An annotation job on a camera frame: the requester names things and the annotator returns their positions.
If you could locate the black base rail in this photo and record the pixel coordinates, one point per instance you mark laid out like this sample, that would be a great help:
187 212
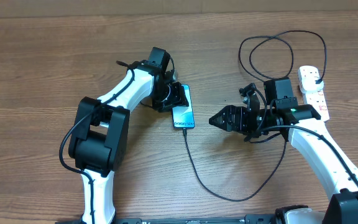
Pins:
194 221

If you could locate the Samsung Galaxy smartphone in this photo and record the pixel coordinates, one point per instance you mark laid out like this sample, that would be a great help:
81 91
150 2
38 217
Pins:
183 116

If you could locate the white power strip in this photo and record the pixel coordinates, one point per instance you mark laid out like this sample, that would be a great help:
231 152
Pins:
313 93

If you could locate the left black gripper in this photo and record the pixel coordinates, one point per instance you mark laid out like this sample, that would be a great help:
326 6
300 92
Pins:
177 96

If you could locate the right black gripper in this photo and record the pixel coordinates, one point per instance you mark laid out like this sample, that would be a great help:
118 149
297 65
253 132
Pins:
229 113

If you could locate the white charger plug adapter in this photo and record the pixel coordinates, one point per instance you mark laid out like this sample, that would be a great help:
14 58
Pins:
310 85

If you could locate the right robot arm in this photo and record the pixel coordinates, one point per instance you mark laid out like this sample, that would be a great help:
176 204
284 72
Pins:
277 110

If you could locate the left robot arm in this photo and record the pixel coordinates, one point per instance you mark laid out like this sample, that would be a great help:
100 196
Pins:
98 138

